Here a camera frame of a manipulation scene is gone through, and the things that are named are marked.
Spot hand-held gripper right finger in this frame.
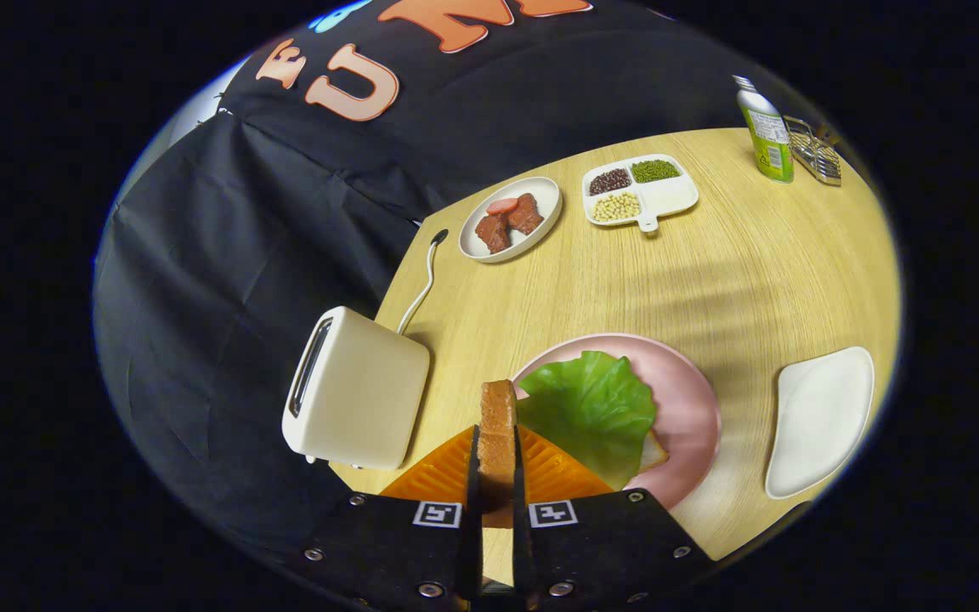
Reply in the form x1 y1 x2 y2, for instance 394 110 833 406
511 425 716 612

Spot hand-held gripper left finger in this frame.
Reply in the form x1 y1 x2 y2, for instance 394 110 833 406
286 425 484 612

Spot brown toasted bread slice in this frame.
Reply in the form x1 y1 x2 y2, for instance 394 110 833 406
479 379 519 530

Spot green lettuce leaf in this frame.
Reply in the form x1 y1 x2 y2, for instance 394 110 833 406
517 350 658 491

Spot white sandwich bread slice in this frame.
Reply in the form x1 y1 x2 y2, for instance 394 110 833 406
638 429 671 473

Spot white toaster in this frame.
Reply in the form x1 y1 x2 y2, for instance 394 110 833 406
281 306 431 471

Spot pink round plate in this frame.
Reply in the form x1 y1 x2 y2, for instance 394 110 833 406
511 332 722 511

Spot white round plate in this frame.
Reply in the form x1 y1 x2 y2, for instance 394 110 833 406
459 176 563 264

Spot brown meat piece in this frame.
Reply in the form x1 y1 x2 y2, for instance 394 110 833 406
475 212 512 254
506 193 546 236

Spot white square plate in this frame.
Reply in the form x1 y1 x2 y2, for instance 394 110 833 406
764 346 875 501

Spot pile of yellow soybeans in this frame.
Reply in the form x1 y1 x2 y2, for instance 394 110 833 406
591 192 642 223

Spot black backdrop cloth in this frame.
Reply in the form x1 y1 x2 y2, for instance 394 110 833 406
92 0 847 553

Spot pile of dark red beans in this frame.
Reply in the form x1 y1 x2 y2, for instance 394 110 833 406
588 168 633 196

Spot white divided dish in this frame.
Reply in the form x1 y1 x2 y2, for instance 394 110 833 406
581 153 700 234

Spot pile of green beans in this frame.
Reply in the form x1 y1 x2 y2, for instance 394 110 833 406
631 159 681 184

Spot green and silver bottle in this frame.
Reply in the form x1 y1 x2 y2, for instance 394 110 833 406
732 75 795 184

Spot white toaster cable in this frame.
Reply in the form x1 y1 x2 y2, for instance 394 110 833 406
396 242 439 337

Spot metal wire basket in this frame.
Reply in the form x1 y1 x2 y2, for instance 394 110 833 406
783 115 843 188

